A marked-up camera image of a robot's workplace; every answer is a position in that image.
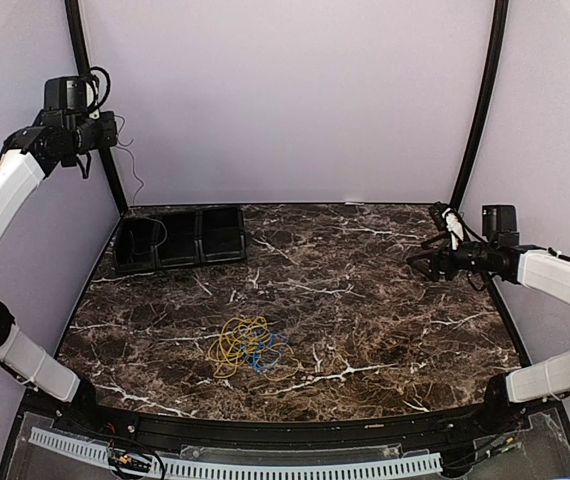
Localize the black three-compartment tray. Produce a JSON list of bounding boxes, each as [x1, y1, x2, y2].
[[113, 206, 248, 274]]

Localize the left black frame post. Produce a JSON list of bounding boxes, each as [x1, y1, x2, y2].
[[64, 0, 128, 215]]

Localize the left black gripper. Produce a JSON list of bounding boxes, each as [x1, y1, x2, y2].
[[68, 109, 118, 153]]

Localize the yellow cable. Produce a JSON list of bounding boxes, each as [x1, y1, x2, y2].
[[207, 314, 304, 384]]

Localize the right black frame post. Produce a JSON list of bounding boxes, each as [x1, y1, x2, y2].
[[449, 0, 509, 209]]

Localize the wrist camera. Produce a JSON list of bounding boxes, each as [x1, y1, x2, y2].
[[65, 66, 112, 120], [429, 202, 468, 250]]

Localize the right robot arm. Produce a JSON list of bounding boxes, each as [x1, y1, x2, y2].
[[406, 202, 570, 434]]

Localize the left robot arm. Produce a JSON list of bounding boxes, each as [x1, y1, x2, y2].
[[0, 67, 117, 436]]

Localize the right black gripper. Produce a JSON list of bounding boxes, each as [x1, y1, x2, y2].
[[408, 231, 497, 282]]

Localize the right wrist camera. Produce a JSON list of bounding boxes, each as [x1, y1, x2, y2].
[[429, 202, 468, 250]]

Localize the white slotted cable duct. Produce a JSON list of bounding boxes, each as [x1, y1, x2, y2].
[[28, 427, 442, 479]]

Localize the blue cable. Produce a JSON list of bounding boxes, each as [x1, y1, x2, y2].
[[242, 329, 289, 375]]

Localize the grey cable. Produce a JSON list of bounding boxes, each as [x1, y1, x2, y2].
[[114, 114, 169, 251]]

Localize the black front rail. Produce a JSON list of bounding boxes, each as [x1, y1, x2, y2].
[[54, 399, 516, 451]]

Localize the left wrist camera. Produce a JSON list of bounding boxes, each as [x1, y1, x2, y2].
[[65, 66, 112, 120]]

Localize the black frame post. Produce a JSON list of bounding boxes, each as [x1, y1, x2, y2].
[[449, 0, 509, 209], [64, 0, 128, 215]]

